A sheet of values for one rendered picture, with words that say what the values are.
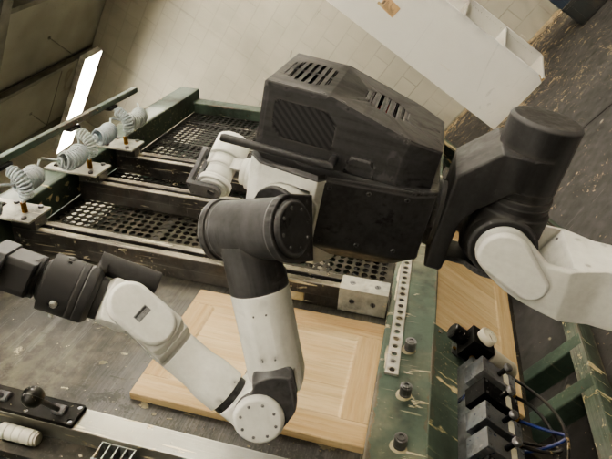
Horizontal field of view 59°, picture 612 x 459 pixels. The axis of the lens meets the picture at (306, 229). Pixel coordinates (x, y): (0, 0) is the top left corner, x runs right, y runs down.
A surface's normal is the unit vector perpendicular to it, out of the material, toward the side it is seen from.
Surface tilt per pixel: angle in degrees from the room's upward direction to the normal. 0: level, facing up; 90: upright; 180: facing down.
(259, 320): 90
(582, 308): 111
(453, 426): 90
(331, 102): 90
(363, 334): 60
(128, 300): 94
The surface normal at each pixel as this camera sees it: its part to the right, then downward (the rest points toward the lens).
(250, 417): -0.04, 0.22
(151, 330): 0.39, -0.26
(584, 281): 0.20, 0.50
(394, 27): -0.31, 0.57
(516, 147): -0.80, 0.18
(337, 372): 0.06, -0.87
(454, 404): 0.54, -0.66
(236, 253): -0.56, 0.28
